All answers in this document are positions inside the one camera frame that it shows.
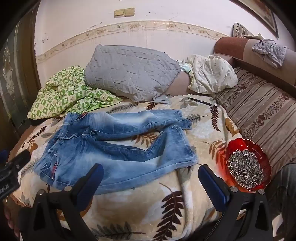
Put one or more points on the wooden door with glass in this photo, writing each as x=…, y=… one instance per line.
x=13, y=69

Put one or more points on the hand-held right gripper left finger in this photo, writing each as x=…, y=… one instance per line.
x=92, y=178

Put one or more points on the grey quilted pillow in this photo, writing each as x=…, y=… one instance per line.
x=129, y=69

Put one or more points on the brown bolster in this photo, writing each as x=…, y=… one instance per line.
x=180, y=85

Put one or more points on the crumpled grey cloth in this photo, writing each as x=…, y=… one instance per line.
x=270, y=52

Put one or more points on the patterned beige pillow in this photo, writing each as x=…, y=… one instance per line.
x=239, y=30

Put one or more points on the framed wall picture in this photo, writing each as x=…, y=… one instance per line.
x=268, y=14

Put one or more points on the striped floral sofa cushion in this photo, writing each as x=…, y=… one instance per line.
x=266, y=111

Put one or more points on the cream leaf-print blanket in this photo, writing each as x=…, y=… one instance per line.
x=161, y=208

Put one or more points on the person's leg in grey trousers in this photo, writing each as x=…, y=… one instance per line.
x=286, y=190

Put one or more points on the red glass bowl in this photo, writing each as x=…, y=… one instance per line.
x=242, y=144

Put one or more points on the cream floral pillow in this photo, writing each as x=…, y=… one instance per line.
x=212, y=71

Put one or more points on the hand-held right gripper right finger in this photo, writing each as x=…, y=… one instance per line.
x=208, y=178

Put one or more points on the black pen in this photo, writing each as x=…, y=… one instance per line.
x=198, y=100

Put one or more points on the small beige horn-shaped object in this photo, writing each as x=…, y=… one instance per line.
x=253, y=36

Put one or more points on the beige wall switch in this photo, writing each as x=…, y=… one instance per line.
x=119, y=13
x=129, y=12

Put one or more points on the light teal cloth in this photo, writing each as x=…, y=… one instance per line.
x=186, y=67

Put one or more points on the pile of sunflower seeds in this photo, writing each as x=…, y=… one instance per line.
x=245, y=166

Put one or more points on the green checkered blanket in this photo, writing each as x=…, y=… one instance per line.
x=69, y=92

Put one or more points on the brown sofa armrest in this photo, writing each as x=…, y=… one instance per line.
x=231, y=45

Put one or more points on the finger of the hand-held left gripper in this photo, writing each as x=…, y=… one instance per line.
x=20, y=158

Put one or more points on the blue denim pants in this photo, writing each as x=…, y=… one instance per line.
x=115, y=162

